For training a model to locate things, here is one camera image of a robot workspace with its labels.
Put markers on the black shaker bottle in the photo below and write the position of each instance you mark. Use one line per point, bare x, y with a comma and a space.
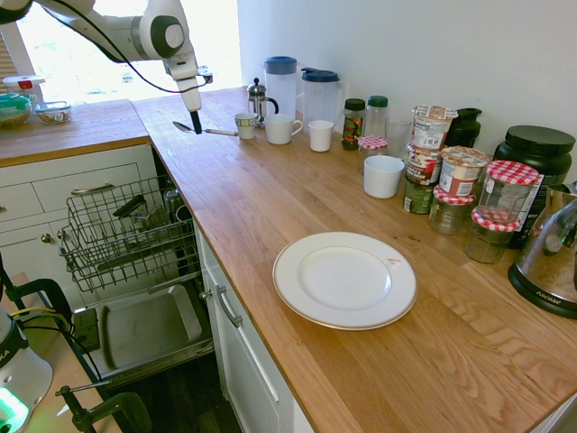
464, 128

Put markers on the stainless steel electric kettle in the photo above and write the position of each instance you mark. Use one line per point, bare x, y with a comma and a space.
545, 261

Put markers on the white corner cabinet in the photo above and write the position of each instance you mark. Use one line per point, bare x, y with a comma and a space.
27, 198

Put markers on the red and white oatmeal cup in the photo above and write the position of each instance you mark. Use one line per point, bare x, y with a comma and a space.
424, 167

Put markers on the metal spoon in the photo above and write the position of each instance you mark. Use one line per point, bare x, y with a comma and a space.
182, 126

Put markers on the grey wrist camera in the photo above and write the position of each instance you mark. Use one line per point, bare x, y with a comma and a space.
205, 76

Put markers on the glass french press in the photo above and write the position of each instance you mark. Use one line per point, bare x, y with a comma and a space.
258, 97

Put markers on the clear pitcher light blue lid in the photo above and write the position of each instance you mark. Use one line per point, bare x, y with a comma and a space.
280, 90

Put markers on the small patterned paper cup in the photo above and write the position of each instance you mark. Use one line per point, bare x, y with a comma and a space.
245, 126

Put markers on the round metal cabinet knob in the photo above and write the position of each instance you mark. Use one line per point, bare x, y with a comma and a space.
205, 295
45, 237

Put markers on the white yogurt cup blue label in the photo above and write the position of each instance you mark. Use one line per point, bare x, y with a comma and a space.
433, 128

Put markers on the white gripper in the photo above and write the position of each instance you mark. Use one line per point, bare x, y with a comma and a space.
188, 92

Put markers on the white container red clip lid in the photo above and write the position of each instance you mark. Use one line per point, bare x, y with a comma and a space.
22, 85

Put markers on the glass jar red checked lid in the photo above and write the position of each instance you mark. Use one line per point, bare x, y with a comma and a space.
451, 214
372, 144
489, 243
509, 191

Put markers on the clear drinking glass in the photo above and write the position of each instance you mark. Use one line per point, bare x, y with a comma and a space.
399, 135

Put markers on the black mug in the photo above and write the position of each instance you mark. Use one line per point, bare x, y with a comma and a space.
182, 213

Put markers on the open dishwasher door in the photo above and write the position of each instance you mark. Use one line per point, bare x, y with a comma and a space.
149, 325

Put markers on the dishwasher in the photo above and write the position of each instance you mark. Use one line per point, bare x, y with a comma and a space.
135, 374

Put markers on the wide white mug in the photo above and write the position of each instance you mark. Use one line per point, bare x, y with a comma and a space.
279, 131

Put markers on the dark green C-clamp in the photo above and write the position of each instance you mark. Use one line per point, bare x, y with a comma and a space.
54, 293
117, 408

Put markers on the white yogurt cup red label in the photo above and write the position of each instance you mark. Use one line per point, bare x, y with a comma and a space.
462, 173

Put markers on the small clear food container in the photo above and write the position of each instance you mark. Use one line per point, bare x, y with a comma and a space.
53, 113

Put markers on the clear bottle green lid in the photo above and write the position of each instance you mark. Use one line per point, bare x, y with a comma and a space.
377, 117

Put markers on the white plate gold rim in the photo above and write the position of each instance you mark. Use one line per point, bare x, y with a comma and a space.
345, 279

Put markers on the large black protein tub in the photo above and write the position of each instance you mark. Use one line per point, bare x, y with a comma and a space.
536, 153

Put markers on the clear pitcher dark teal lid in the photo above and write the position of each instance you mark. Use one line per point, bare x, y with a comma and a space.
321, 104

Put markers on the dark spice jar black lid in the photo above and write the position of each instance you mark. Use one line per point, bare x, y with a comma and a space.
353, 126

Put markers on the white ribbed cup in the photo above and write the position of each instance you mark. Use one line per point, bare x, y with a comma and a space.
321, 137

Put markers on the white round cup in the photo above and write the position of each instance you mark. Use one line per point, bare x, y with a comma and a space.
383, 178

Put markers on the white base cabinet with knob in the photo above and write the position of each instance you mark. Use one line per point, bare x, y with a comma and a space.
252, 374

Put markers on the food container green lid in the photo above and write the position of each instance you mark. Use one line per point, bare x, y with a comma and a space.
13, 110

